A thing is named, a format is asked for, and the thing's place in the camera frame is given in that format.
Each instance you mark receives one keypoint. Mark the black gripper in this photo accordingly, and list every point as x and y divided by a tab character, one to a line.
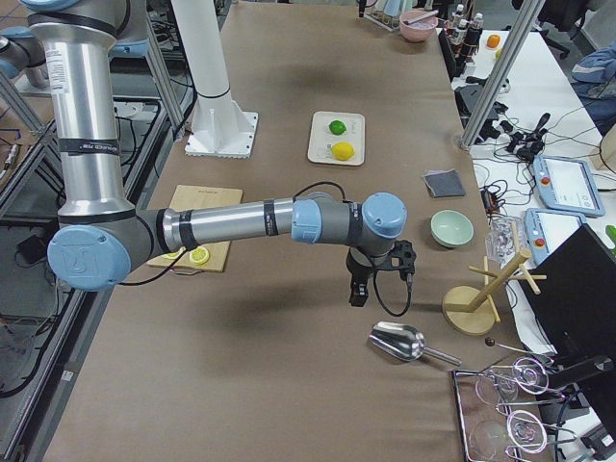
356	270

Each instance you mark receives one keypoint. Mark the yellow lemon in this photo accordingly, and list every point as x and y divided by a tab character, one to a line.
342	151

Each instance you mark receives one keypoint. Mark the green lime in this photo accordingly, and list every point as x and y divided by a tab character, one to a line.
337	127

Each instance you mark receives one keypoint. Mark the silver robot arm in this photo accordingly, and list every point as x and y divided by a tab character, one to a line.
103	237
21	51

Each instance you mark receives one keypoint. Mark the cream rabbit tray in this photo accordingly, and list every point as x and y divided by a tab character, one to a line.
321	140

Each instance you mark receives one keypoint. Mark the metal scoop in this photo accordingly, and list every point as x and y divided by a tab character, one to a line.
406	343

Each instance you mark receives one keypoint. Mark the wooden mug tree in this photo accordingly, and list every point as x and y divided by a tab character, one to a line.
473	311

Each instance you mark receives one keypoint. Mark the mint green bowl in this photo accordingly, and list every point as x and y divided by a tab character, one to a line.
451	229

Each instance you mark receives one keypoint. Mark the grey folded cloth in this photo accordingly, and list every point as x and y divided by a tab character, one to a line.
443	183

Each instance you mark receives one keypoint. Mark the clear plastic box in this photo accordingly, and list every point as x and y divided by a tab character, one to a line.
505	238

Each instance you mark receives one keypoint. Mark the blue teach pendant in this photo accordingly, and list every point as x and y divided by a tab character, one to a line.
567	185
547	229

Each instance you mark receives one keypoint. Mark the wooden cutting board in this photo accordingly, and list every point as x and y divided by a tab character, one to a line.
197	199

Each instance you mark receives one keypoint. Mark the black monitor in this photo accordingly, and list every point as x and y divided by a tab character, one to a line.
576	303

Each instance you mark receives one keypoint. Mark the pink bowl of ice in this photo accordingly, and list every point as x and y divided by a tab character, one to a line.
419	31

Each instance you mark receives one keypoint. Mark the metal tongs in bowl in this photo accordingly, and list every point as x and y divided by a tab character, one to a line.
419	18

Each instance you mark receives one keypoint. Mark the orange fruit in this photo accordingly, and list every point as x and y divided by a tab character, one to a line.
493	41

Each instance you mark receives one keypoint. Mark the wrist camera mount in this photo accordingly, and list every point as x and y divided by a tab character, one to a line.
401	258

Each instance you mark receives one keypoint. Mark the wire glass rack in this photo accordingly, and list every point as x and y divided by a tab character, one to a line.
518	410

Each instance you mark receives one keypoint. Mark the white camera pole stand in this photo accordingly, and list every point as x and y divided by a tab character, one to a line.
219	126

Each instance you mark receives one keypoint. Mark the aluminium frame post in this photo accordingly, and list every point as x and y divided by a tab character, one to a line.
512	46

